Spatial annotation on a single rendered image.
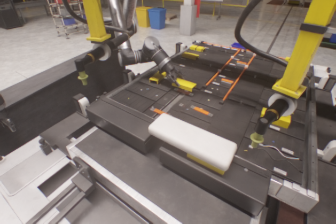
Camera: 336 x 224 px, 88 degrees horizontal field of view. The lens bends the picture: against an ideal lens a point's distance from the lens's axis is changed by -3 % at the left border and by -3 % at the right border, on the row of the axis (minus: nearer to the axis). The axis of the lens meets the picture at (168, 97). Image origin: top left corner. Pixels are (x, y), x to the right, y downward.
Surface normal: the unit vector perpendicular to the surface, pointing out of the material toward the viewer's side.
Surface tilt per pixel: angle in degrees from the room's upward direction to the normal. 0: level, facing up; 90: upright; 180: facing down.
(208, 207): 0
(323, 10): 90
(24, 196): 0
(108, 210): 0
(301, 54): 90
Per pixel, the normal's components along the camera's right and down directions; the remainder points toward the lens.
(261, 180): 0.00, -0.82
